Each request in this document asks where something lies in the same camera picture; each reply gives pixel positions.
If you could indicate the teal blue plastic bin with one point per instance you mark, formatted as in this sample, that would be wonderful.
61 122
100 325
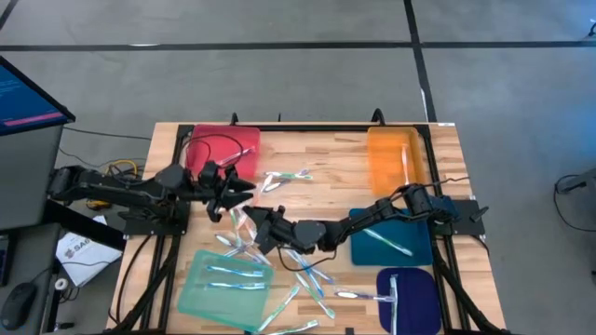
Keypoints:
419 251

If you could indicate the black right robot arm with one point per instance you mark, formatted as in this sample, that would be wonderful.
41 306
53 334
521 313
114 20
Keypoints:
363 221

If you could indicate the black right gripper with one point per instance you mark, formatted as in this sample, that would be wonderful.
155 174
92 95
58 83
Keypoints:
281 230

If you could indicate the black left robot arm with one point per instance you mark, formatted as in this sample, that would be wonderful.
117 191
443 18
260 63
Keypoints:
116 191

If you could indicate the blue toothbrush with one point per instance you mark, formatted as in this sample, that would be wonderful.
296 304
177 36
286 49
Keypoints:
323 277
309 279
233 271
237 285

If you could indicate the orange toothbrush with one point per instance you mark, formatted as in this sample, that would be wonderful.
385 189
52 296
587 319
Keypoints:
261 258
405 163
249 228

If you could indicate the white printed paper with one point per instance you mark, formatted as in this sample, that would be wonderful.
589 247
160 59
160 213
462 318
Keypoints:
88 260

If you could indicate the black table clamp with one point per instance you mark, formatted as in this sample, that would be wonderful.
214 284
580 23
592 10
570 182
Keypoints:
378 111
234 120

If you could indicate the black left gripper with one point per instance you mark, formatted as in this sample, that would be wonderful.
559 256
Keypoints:
212 191

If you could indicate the red translucent plastic bin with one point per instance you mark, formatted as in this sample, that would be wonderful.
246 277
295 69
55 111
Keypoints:
251 172

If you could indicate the green translucent plastic bin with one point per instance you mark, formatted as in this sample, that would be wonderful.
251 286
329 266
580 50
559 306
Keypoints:
223 302

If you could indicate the blue screen monitor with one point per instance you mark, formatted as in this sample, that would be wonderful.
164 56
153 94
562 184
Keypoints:
23 97

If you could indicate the white tape roll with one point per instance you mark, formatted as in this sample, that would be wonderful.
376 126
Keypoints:
61 284

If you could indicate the black floor object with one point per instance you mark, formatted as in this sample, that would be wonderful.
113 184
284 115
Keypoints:
592 30

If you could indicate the orange translucent plastic bin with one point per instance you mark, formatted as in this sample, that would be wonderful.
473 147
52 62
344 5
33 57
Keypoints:
386 158

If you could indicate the navy blue flat tray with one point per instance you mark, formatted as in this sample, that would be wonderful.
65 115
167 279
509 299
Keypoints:
419 302

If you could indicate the black desk crossbar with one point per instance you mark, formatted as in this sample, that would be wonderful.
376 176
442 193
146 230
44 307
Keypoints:
84 228

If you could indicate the black computer mouse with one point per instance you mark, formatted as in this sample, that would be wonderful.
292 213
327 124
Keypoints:
18 304

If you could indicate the grey stand foot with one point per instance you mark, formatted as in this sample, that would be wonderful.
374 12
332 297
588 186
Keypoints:
577 181

